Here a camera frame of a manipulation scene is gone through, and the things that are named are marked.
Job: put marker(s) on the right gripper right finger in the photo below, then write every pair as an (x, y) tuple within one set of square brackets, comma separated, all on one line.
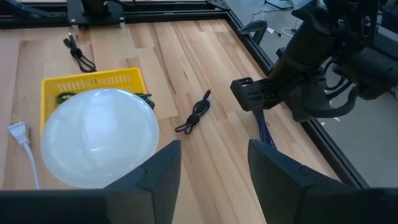
[(311, 205)]

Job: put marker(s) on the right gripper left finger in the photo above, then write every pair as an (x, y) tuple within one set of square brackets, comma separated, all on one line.
[(109, 208)]

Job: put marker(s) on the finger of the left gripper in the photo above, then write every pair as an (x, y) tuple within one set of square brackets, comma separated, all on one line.
[(248, 95)]

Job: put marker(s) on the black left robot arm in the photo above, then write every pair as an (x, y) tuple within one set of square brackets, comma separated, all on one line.
[(367, 68)]

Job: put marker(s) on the white bulb table lamp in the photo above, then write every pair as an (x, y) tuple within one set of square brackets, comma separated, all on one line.
[(99, 137)]

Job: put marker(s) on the yellow plastic basket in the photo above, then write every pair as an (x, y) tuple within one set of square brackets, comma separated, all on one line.
[(93, 81)]

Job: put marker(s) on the dark clamp bracket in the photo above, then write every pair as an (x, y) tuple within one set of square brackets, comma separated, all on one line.
[(255, 28)]

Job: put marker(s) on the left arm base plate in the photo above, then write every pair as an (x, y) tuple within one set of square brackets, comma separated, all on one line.
[(93, 14)]

